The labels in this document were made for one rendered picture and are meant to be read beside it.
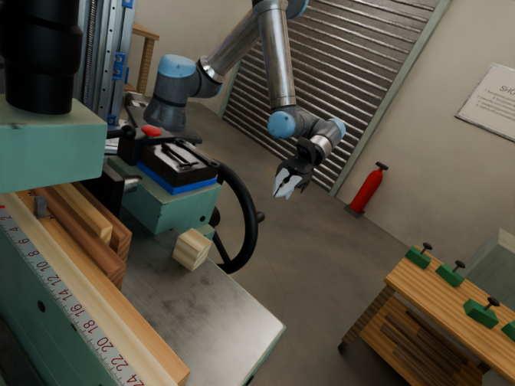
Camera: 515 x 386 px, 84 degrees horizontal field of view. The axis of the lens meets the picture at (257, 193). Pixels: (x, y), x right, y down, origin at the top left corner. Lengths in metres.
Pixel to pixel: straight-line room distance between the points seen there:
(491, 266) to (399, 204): 1.21
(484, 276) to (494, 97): 1.49
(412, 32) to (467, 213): 1.71
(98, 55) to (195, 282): 0.84
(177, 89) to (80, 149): 0.72
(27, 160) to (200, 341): 0.25
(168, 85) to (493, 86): 2.65
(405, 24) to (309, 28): 1.00
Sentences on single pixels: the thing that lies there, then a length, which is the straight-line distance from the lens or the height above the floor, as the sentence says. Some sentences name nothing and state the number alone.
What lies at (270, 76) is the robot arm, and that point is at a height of 1.13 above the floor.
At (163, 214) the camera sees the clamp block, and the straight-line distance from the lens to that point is 0.44.
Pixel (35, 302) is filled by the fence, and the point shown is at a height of 0.92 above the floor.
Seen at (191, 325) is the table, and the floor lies 0.90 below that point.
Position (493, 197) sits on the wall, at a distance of 3.15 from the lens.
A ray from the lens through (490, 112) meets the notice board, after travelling 3.11.
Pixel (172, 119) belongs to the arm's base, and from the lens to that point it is 1.07.
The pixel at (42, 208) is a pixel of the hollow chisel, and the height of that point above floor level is 0.95.
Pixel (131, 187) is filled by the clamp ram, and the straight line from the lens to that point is 0.46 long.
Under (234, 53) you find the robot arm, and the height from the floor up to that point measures 1.13.
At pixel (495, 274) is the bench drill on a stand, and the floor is 0.53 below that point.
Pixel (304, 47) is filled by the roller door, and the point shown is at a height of 1.29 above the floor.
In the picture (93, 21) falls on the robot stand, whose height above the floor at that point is 1.07.
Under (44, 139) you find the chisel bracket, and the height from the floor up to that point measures 1.05.
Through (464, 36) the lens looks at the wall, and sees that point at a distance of 3.24.
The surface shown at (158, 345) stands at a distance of 0.31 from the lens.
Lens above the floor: 1.20
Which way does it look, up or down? 27 degrees down
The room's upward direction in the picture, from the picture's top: 24 degrees clockwise
